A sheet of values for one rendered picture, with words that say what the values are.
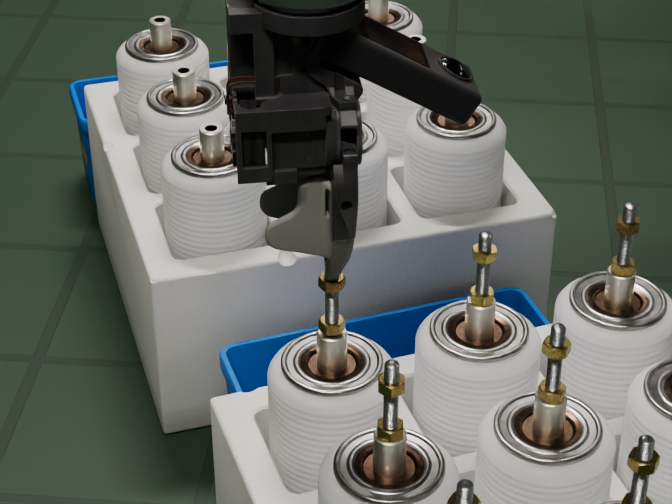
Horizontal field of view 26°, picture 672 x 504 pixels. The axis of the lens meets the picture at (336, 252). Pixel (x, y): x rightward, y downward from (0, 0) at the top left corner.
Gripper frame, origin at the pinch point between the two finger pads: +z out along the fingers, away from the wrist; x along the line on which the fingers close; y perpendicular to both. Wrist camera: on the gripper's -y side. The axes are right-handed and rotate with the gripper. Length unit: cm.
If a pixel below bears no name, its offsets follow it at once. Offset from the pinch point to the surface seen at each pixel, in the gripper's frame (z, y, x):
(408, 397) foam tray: 19.0, -6.5, -6.6
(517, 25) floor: 35, -40, -106
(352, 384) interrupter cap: 9.3, -0.5, 2.8
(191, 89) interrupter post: 8.3, 8.9, -42.0
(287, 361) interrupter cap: 9.3, 3.9, -0.4
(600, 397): 15.5, -20.5, -0.6
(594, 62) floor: 35, -48, -93
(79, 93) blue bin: 24, 22, -73
